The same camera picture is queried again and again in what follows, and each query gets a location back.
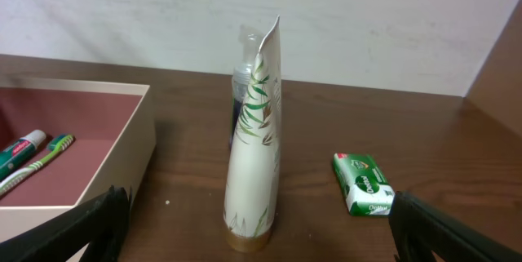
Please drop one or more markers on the teal toothpaste tube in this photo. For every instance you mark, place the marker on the teal toothpaste tube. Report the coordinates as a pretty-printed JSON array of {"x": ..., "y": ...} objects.
[{"x": 15, "y": 155}]

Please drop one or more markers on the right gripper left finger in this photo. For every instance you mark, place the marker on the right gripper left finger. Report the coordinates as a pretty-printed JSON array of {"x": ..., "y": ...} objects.
[{"x": 99, "y": 226}]

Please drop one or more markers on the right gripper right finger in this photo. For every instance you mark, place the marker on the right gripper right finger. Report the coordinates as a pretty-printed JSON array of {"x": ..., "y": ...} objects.
[{"x": 422, "y": 233}]

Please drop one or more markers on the white leaf-print lotion tube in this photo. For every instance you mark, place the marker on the white leaf-print lotion tube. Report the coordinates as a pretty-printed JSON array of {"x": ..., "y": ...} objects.
[{"x": 255, "y": 158}]

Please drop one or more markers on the white box pink interior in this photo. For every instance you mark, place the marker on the white box pink interior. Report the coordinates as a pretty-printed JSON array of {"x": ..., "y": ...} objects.
[{"x": 113, "y": 127}]

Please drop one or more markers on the clear pump soap bottle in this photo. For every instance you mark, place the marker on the clear pump soap bottle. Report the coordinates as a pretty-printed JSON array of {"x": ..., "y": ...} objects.
[{"x": 250, "y": 39}]

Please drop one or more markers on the green white toothbrush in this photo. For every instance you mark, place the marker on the green white toothbrush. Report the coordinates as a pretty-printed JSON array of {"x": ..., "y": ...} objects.
[{"x": 58, "y": 145}]

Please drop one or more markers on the green soap bar pack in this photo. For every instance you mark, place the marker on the green soap bar pack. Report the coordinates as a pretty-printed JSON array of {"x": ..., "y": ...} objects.
[{"x": 365, "y": 189}]

